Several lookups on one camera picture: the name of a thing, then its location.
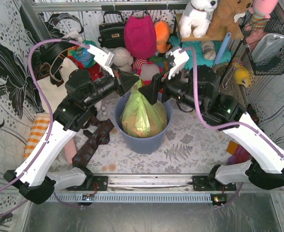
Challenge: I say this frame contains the patterned rolled pouch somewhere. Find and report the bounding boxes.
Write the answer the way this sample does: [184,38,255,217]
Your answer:
[201,41,216,60]

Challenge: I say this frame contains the colourful scarf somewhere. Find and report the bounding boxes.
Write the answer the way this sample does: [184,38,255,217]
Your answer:
[67,45,96,69]

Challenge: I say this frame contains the colourful striped sock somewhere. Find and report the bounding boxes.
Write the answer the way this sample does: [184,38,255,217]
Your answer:
[226,141,252,165]

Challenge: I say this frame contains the teal cloth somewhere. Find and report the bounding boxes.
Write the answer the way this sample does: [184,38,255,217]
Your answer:
[169,36,232,70]

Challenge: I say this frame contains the dark patterned necktie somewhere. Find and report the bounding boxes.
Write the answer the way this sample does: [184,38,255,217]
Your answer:
[72,116,114,167]

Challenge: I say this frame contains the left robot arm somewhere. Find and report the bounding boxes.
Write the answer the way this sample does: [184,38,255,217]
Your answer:
[4,69,140,204]

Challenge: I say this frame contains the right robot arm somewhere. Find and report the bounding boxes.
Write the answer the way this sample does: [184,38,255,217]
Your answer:
[139,65,284,190]

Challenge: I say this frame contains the orange plush toy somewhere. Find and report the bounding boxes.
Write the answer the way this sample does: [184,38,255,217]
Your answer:
[154,21,170,53]

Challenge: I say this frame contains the blue trash bin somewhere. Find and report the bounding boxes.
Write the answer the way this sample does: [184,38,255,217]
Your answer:
[114,92,173,155]

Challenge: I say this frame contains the red garment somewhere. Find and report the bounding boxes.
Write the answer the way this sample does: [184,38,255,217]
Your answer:
[86,63,104,81]

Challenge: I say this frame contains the white plush dog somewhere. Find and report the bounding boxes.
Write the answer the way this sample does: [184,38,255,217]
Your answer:
[180,0,217,38]

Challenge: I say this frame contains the black hat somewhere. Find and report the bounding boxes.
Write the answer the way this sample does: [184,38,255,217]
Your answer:
[39,42,74,65]

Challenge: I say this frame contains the black leather handbag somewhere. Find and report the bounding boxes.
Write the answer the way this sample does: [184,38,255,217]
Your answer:
[98,11,126,49]

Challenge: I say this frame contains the black wire basket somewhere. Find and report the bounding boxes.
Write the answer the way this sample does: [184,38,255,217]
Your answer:
[240,12,284,75]

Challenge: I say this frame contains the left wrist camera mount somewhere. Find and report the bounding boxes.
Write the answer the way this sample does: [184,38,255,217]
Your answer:
[87,45,115,77]

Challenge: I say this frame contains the metal base rail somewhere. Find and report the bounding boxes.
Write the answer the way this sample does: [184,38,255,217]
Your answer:
[23,173,283,203]

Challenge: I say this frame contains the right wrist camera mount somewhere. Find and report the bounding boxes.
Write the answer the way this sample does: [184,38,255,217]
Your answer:
[166,46,189,80]

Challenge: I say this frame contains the brown teddy bear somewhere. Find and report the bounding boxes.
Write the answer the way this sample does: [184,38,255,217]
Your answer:
[207,0,253,39]

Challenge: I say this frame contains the yellow plush toy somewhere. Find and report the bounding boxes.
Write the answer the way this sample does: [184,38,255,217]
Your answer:
[232,59,250,87]

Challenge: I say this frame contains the pink white striped plush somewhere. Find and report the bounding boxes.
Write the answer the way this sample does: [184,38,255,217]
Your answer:
[133,58,163,85]

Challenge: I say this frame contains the crumpled brown paper trash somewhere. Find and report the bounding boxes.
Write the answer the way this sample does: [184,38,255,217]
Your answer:
[122,106,168,138]

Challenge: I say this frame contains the pink fuzzy sock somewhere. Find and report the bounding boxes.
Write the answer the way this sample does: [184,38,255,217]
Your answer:
[64,138,77,164]

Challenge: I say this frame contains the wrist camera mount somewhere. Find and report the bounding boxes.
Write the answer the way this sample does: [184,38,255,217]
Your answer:
[87,45,115,77]
[166,46,189,80]

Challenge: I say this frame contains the pink plush toy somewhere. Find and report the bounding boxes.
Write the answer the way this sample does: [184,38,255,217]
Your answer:
[247,0,278,29]

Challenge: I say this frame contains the wooden metal shelf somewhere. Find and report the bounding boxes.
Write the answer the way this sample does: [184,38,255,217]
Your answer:
[173,14,244,83]

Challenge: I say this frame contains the orange white checkered towel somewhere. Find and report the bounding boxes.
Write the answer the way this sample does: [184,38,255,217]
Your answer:
[23,113,50,160]

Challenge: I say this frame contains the silver pouch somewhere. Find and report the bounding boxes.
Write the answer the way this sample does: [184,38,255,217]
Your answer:
[251,33,284,63]

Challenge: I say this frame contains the green plastic trash bag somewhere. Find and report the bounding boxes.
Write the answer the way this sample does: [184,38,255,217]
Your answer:
[120,80,168,138]

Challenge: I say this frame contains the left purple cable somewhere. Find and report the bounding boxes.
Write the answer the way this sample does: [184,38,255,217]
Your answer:
[0,39,91,222]

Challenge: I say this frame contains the cream canvas tote bag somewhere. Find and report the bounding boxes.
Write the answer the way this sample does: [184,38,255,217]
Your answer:
[37,58,78,113]

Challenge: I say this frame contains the white fluffy plush toy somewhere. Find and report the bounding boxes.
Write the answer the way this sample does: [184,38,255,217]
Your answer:
[112,47,133,73]

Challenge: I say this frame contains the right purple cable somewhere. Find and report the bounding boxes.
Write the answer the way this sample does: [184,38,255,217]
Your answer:
[180,46,284,208]

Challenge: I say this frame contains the purple cable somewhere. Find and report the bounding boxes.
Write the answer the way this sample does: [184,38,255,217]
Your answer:
[0,39,91,222]
[180,46,284,208]

